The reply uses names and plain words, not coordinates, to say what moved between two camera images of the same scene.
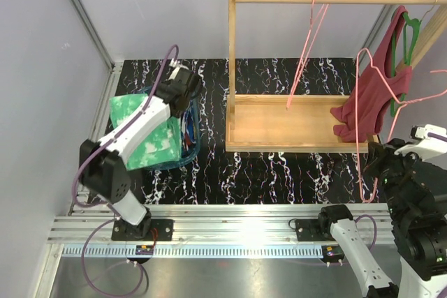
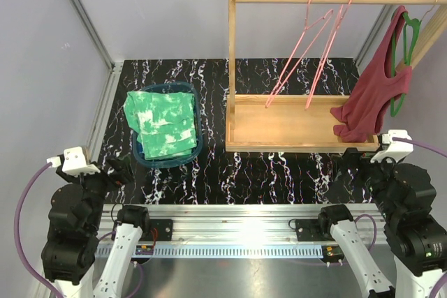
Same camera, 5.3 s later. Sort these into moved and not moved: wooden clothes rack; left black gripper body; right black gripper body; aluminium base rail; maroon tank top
Moved: right black gripper body; left black gripper body
Not moved: aluminium base rail; wooden clothes rack; maroon tank top
